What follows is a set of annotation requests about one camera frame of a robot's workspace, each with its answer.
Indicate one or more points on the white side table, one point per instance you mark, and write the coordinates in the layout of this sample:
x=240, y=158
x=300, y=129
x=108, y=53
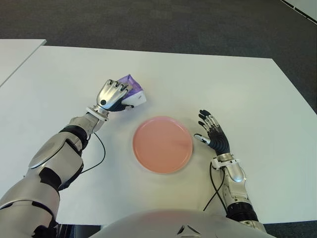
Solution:
x=15, y=54

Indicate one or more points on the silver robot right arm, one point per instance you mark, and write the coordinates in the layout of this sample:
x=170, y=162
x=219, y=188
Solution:
x=236, y=173

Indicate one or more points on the pink round plate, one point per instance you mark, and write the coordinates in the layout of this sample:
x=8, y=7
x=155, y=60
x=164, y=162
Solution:
x=161, y=146

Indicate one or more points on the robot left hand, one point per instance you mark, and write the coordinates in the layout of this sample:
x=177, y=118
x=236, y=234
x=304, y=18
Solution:
x=109, y=95

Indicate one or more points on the white table with grey rail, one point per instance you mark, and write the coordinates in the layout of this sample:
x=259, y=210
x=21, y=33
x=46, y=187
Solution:
x=305, y=6

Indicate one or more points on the silver robot torso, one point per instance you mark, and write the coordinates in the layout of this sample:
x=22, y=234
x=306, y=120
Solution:
x=161, y=223

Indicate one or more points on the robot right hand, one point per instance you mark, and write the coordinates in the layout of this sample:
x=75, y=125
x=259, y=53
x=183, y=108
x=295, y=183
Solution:
x=220, y=142

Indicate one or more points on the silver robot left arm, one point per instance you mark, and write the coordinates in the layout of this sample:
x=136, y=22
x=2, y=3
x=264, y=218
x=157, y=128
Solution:
x=59, y=156

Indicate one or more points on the purple white tissue pack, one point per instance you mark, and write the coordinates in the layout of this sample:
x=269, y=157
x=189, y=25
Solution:
x=136, y=96

